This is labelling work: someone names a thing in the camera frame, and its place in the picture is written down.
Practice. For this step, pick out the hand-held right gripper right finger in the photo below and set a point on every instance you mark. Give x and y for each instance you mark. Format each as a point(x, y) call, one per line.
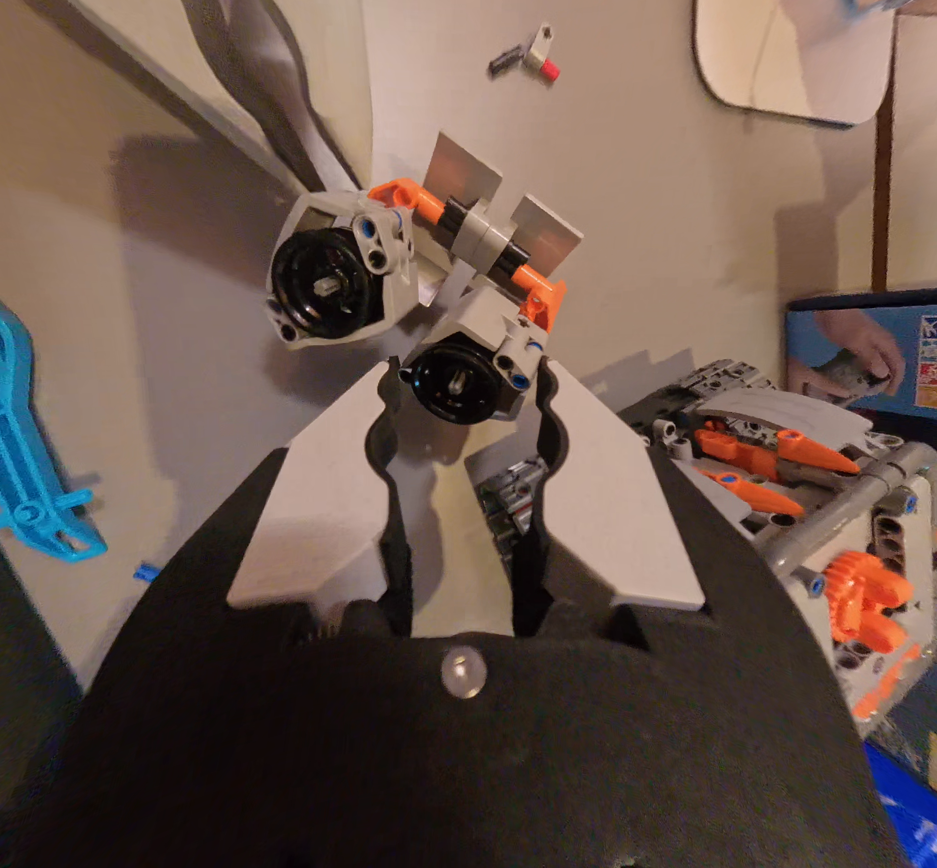
point(607, 509)

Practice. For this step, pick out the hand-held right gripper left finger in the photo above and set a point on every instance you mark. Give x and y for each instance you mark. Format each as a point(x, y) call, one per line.
point(329, 502)

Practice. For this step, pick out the grey orange twin-motor toy assembly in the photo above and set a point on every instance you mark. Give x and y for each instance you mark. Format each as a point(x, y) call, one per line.
point(476, 326)

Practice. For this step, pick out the tiny blue toy piece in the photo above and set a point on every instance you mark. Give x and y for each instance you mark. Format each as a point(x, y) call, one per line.
point(146, 573)

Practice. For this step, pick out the large grey orange toy vehicle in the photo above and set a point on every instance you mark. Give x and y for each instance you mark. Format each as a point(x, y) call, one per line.
point(805, 414)

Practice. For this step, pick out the grey red pin connector piece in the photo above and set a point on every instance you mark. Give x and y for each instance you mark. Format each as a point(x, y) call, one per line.
point(542, 48)

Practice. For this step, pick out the blue toy kit box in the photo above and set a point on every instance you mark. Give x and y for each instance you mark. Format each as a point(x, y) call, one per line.
point(805, 341)

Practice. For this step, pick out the light blue brick separator tool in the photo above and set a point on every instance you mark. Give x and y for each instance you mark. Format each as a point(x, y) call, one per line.
point(22, 458)

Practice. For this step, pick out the white desk lamp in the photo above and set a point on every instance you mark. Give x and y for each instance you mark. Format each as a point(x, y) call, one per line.
point(768, 18)

